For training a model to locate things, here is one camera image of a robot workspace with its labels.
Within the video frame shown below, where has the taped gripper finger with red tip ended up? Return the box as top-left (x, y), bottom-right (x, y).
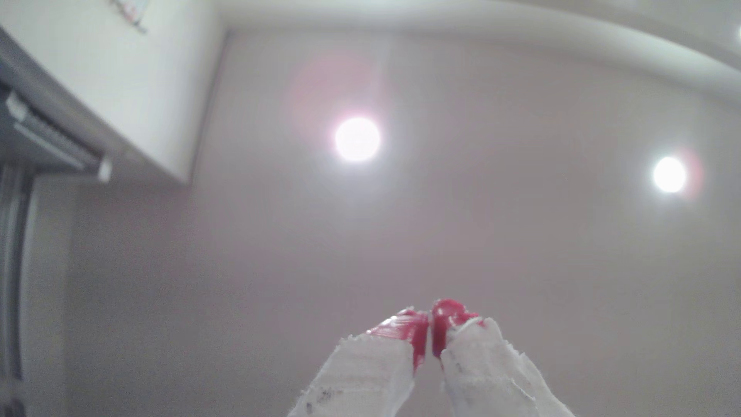
top-left (432, 299), bottom-right (577, 417)
top-left (288, 307), bottom-right (430, 417)

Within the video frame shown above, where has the round ceiling lamp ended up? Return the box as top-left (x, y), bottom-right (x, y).
top-left (653, 156), bottom-right (688, 193)
top-left (335, 116), bottom-right (382, 163)

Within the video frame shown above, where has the grey door frame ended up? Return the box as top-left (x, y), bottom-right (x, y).
top-left (0, 164), bottom-right (37, 417)

